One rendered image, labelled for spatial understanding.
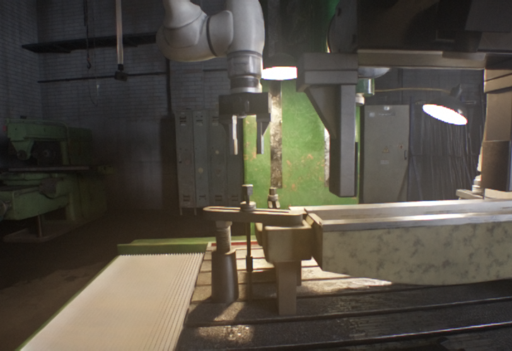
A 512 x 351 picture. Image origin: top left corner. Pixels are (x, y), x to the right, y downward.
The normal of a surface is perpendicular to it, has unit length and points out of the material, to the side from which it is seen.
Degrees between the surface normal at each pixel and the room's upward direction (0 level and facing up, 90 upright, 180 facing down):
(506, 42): 90
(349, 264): 90
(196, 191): 90
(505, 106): 90
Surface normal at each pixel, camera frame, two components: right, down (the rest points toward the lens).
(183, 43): -0.19, 0.76
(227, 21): -0.38, 0.09
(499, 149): -1.00, 0.02
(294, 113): 0.07, 0.10
